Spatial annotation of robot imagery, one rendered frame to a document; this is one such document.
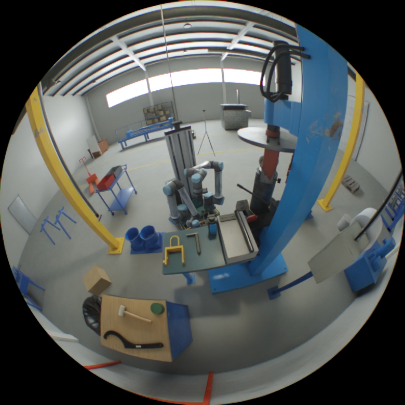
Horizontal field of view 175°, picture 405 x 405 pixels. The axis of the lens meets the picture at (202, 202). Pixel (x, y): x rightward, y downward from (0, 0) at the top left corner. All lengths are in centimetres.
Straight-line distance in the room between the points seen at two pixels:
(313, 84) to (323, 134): 23
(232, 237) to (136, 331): 116
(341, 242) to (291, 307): 164
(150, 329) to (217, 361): 125
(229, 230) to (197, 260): 36
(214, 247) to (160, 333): 89
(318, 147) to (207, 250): 104
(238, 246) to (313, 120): 91
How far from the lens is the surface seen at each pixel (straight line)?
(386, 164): 1136
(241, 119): 917
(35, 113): 236
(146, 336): 131
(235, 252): 99
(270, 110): 105
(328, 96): 67
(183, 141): 178
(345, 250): 90
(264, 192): 128
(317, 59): 74
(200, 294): 211
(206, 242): 117
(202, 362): 227
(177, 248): 113
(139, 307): 132
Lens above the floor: 208
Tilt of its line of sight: 44 degrees down
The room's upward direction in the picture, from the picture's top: 8 degrees counter-clockwise
